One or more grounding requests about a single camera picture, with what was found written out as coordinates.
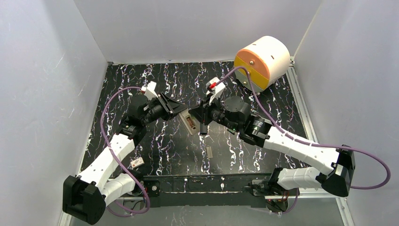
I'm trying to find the beige remote control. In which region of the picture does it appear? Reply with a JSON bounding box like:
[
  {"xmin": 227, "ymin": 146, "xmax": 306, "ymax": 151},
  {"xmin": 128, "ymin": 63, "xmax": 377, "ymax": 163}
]
[{"xmin": 178, "ymin": 110, "xmax": 200, "ymax": 135}]

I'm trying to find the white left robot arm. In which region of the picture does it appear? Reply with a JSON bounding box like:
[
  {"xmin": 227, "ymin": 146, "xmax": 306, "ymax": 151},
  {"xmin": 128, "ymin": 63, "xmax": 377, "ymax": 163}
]
[{"xmin": 62, "ymin": 93, "xmax": 188, "ymax": 225}]

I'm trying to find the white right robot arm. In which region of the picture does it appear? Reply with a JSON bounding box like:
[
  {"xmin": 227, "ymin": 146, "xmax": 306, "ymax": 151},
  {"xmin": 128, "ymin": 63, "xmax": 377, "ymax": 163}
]
[{"xmin": 189, "ymin": 96, "xmax": 355, "ymax": 197}]

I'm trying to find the black cylindrical remote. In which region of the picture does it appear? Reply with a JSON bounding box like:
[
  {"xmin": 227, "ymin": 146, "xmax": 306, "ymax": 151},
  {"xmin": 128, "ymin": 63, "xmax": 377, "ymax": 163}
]
[{"xmin": 199, "ymin": 124, "xmax": 208, "ymax": 136}]

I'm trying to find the small white red remote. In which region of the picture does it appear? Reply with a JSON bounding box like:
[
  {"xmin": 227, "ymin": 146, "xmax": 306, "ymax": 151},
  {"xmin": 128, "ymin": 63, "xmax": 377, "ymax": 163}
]
[{"xmin": 130, "ymin": 157, "xmax": 144, "ymax": 169}]

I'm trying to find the beige battery cover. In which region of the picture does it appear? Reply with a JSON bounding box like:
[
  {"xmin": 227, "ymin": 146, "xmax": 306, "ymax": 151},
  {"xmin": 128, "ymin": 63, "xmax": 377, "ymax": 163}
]
[{"xmin": 206, "ymin": 146, "xmax": 213, "ymax": 159}]

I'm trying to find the black base bar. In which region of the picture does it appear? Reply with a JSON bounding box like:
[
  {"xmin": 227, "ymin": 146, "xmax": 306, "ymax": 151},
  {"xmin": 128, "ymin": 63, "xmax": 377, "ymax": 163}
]
[{"xmin": 142, "ymin": 173, "xmax": 273, "ymax": 208}]

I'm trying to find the round drawer cabinet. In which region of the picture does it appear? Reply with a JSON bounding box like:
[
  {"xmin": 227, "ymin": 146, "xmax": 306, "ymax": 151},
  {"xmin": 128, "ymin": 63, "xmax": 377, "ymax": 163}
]
[{"xmin": 234, "ymin": 36, "xmax": 290, "ymax": 93}]

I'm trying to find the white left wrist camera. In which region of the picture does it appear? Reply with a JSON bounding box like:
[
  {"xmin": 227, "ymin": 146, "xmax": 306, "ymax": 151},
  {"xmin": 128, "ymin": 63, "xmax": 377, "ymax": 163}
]
[{"xmin": 140, "ymin": 81, "xmax": 158, "ymax": 101}]

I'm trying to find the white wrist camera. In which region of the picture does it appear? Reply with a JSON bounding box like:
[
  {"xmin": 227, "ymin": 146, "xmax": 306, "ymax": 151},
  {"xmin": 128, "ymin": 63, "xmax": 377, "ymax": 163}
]
[
  {"xmin": 206, "ymin": 77, "xmax": 225, "ymax": 105},
  {"xmin": 140, "ymin": 81, "xmax": 158, "ymax": 101}
]

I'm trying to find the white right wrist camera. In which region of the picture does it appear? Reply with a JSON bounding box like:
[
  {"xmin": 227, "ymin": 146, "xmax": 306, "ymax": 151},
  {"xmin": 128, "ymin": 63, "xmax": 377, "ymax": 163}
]
[{"xmin": 206, "ymin": 77, "xmax": 225, "ymax": 105}]

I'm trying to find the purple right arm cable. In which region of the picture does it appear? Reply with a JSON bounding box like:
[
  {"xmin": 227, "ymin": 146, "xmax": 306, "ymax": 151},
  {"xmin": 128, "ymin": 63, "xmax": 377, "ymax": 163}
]
[{"xmin": 216, "ymin": 66, "xmax": 391, "ymax": 190}]

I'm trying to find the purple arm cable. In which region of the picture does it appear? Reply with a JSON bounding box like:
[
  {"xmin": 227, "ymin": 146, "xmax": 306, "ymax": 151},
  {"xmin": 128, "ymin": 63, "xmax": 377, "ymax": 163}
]
[
  {"xmin": 100, "ymin": 87, "xmax": 151, "ymax": 218},
  {"xmin": 216, "ymin": 66, "xmax": 391, "ymax": 190}
]

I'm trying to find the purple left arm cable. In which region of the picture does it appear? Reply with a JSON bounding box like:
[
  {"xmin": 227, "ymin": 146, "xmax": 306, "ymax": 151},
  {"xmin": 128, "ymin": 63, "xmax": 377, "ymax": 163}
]
[{"xmin": 100, "ymin": 87, "xmax": 151, "ymax": 218}]

